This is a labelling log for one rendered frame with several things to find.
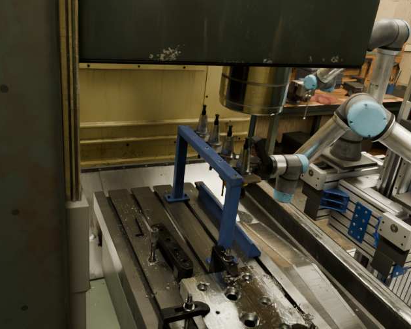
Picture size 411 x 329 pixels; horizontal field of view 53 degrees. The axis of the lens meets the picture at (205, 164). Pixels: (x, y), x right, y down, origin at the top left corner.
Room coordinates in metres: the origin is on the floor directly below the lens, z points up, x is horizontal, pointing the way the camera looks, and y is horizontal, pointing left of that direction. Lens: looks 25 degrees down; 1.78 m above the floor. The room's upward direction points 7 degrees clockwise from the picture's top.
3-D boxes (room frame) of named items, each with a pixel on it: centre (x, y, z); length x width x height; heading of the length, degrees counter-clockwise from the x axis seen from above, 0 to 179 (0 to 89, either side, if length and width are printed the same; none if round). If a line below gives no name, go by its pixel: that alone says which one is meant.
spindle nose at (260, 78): (0.98, -0.09, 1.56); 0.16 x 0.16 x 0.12
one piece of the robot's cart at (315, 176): (1.93, -0.68, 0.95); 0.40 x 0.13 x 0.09; 120
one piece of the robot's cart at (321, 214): (1.92, -0.70, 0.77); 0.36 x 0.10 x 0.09; 120
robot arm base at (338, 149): (1.93, -0.68, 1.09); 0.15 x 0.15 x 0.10
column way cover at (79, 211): (0.78, 0.31, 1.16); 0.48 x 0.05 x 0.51; 27
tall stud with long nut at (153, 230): (1.11, 0.14, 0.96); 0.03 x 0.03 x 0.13
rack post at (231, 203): (1.15, -0.10, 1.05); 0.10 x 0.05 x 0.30; 117
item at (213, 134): (1.42, -0.02, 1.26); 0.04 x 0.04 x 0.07
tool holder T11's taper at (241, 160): (1.22, -0.12, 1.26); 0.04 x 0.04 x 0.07
